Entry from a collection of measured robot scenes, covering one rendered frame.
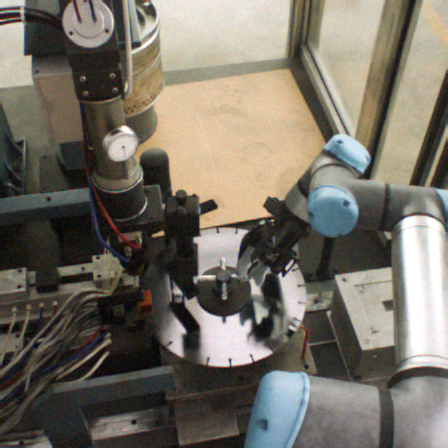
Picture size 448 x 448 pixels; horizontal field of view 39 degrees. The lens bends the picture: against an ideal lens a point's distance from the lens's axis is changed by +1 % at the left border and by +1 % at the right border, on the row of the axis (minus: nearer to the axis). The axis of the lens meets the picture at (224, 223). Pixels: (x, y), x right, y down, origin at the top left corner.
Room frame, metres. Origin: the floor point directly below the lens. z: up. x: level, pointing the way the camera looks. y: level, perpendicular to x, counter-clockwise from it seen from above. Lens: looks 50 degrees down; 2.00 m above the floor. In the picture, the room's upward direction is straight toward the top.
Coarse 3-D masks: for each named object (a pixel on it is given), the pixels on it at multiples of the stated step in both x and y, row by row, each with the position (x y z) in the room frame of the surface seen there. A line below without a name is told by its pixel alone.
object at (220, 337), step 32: (160, 256) 0.80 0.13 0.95; (224, 256) 0.80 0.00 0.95; (160, 288) 0.72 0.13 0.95; (256, 288) 0.72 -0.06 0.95; (288, 288) 0.72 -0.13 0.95; (160, 320) 0.65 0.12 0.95; (192, 320) 0.65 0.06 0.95; (224, 320) 0.65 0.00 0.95; (256, 320) 0.65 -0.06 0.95; (288, 320) 0.65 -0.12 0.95; (192, 352) 0.58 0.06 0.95; (224, 352) 0.58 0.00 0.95; (256, 352) 0.58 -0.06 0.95
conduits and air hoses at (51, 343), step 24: (96, 288) 0.75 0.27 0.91; (72, 312) 0.68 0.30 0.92; (96, 312) 0.70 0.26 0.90; (48, 336) 0.64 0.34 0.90; (72, 336) 0.64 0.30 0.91; (0, 360) 0.64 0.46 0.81; (24, 360) 0.65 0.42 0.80; (72, 360) 0.59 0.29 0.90; (24, 384) 0.57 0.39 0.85; (48, 384) 0.54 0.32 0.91; (0, 408) 0.54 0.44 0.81; (24, 408) 0.51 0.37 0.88; (0, 432) 0.48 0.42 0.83
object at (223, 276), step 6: (222, 258) 0.76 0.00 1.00; (222, 264) 0.74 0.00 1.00; (222, 270) 0.73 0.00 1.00; (204, 276) 0.72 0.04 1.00; (210, 276) 0.72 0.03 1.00; (216, 276) 0.71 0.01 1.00; (222, 276) 0.71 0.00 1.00; (228, 276) 0.71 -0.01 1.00; (234, 276) 0.72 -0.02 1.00; (246, 276) 0.72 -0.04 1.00; (216, 282) 0.71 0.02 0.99; (222, 282) 0.70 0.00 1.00; (228, 282) 0.71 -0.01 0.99; (222, 288) 0.69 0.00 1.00; (222, 294) 0.67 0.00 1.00
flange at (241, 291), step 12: (204, 288) 0.71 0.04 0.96; (216, 288) 0.70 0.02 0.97; (228, 288) 0.70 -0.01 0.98; (240, 288) 0.71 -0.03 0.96; (204, 300) 0.69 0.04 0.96; (216, 300) 0.69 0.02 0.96; (228, 300) 0.69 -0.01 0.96; (240, 300) 0.69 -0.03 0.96; (216, 312) 0.66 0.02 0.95; (228, 312) 0.66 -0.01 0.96
